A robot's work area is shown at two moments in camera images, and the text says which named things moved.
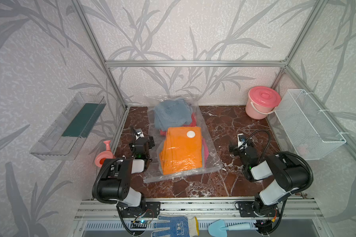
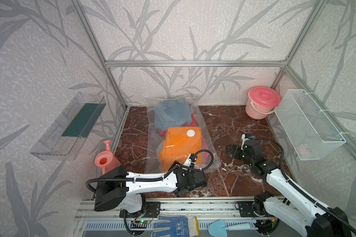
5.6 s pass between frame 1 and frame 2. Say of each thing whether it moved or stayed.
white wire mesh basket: stayed
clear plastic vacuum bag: stayed
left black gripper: moved
